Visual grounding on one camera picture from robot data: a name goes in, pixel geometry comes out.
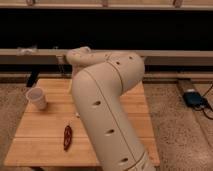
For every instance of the wooden table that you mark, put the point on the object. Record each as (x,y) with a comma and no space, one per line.
(39,138)

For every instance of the blue power adapter box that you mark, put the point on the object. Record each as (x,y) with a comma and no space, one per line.
(192,98)

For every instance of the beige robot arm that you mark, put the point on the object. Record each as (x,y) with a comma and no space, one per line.
(99,79)

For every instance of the white paper cup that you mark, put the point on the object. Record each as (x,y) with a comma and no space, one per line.
(37,97)

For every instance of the red chili pepper toy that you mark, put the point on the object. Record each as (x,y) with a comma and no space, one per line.
(67,137)

